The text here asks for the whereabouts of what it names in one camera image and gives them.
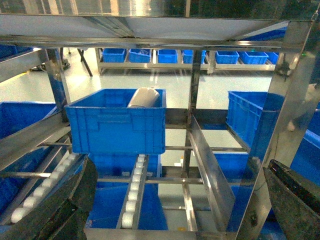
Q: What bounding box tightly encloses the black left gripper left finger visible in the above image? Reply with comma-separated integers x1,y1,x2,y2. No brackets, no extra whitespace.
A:
0,156,98,240

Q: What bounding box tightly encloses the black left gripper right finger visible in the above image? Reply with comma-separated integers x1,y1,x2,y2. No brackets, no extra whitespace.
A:
263,159,320,240

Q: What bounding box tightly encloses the stainless steel roller shelf rack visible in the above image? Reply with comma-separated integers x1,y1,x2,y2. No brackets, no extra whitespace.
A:
0,0,320,240

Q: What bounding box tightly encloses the large blue bin near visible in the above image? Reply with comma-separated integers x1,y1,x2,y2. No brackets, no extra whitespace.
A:
290,104,320,186

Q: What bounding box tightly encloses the blue ribbed crate with roll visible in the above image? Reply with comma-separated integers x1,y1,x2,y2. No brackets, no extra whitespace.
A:
65,88,167,155

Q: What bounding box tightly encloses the blue bin behind near bin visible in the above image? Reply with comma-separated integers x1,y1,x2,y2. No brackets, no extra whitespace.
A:
226,91,267,147

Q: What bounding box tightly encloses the white roll in crate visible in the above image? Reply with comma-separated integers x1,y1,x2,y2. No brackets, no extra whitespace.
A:
127,87,160,108

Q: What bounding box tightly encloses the distant steel rack with bins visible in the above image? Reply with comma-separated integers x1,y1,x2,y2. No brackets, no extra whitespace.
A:
95,48,279,74

